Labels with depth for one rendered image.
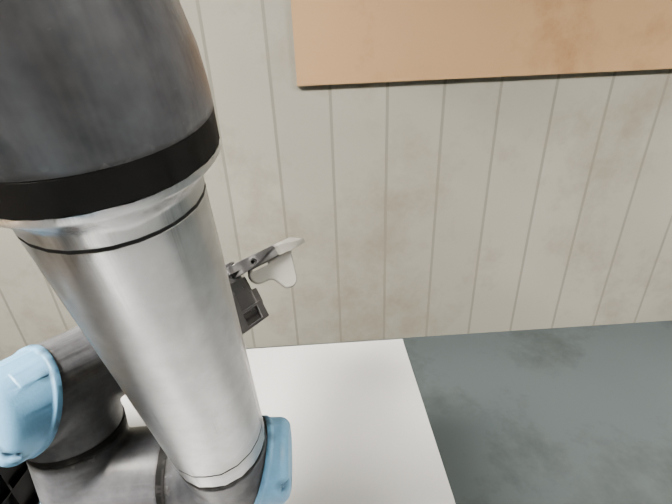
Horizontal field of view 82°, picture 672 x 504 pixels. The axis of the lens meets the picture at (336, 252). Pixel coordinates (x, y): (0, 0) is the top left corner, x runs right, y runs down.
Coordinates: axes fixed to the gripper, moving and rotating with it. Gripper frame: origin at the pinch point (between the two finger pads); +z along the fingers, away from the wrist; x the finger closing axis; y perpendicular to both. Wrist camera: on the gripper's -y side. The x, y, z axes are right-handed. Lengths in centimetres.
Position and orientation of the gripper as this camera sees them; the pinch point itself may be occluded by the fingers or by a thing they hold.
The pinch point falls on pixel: (265, 254)
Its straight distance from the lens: 58.1
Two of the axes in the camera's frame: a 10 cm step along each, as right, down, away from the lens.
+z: 4.4, -2.9, 8.5
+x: 7.8, -3.5, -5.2
